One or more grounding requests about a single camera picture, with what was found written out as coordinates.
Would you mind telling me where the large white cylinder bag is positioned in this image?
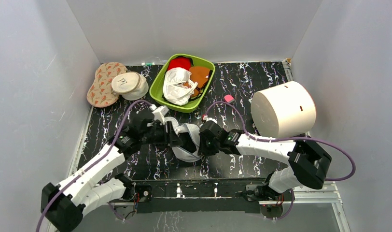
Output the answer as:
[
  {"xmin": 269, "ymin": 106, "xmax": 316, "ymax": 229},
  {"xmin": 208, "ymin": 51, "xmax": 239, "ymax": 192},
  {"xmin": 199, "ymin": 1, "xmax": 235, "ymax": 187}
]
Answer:
[{"xmin": 251, "ymin": 81, "xmax": 317, "ymax": 138}]

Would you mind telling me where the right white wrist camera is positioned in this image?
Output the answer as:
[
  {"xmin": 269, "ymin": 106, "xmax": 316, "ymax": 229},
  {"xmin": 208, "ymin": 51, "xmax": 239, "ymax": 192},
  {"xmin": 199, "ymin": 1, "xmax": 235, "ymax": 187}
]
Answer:
[{"xmin": 202, "ymin": 115, "xmax": 217, "ymax": 126}]

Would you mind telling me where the green plastic tray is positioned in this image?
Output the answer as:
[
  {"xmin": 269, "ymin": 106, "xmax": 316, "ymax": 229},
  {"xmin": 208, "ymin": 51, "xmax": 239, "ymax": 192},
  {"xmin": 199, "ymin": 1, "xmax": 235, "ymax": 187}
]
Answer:
[{"xmin": 149, "ymin": 54, "xmax": 215, "ymax": 113}]

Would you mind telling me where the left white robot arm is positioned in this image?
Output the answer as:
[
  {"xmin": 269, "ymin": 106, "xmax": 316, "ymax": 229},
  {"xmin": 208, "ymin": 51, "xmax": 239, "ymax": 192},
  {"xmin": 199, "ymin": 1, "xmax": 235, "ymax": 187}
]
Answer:
[{"xmin": 41, "ymin": 107, "xmax": 181, "ymax": 232}]

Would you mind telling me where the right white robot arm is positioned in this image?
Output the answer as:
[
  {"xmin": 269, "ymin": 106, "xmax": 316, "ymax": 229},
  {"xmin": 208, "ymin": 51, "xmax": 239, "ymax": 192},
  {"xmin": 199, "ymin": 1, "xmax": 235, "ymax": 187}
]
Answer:
[{"xmin": 199, "ymin": 121, "xmax": 332, "ymax": 200}]

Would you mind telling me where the cream round laundry bag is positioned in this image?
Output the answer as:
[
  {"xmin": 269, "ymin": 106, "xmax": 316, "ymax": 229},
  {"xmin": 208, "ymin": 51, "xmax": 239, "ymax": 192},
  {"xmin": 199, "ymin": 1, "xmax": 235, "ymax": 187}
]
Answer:
[{"xmin": 112, "ymin": 72, "xmax": 149, "ymax": 101}]

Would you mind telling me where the orange black bra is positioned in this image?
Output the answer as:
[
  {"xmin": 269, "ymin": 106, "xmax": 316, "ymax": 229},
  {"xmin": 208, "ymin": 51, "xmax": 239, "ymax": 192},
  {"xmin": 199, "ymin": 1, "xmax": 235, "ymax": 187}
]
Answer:
[{"xmin": 189, "ymin": 66, "xmax": 212, "ymax": 101}]

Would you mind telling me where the white bra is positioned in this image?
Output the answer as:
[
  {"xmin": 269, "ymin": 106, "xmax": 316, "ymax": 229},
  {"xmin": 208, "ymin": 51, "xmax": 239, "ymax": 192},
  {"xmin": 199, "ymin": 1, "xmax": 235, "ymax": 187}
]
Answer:
[{"xmin": 163, "ymin": 68, "xmax": 197, "ymax": 106}]

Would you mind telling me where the floral beige laundry bag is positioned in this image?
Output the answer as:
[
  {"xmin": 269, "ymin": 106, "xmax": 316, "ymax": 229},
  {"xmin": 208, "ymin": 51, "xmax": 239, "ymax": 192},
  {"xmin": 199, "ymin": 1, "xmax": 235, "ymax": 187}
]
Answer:
[{"xmin": 86, "ymin": 62, "xmax": 127, "ymax": 108}]

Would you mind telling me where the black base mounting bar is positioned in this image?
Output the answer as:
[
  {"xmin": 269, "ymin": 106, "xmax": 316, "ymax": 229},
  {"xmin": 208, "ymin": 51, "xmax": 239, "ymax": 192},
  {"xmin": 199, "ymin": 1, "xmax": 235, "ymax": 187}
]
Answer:
[{"xmin": 101, "ymin": 178, "xmax": 312, "ymax": 215}]

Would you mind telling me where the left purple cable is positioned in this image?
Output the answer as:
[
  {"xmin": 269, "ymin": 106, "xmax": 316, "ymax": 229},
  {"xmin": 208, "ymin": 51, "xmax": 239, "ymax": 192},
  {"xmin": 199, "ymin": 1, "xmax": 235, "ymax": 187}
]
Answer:
[{"xmin": 35, "ymin": 99, "xmax": 154, "ymax": 232}]

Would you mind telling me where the red bra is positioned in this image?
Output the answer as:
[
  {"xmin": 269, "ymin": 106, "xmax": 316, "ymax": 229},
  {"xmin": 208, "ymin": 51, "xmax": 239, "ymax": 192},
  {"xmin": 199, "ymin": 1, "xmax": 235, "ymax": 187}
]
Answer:
[{"xmin": 167, "ymin": 56, "xmax": 193, "ymax": 71}]

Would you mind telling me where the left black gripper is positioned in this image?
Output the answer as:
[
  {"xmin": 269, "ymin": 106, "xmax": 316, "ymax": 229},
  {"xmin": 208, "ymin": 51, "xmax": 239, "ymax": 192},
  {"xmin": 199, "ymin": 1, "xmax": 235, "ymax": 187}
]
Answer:
[{"xmin": 141, "ymin": 121, "xmax": 183, "ymax": 148}]

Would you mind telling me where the small pink eraser block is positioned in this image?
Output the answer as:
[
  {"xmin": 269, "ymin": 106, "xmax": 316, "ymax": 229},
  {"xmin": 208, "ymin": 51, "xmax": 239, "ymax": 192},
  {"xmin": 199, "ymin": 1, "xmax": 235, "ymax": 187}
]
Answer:
[{"xmin": 224, "ymin": 94, "xmax": 235, "ymax": 104}]

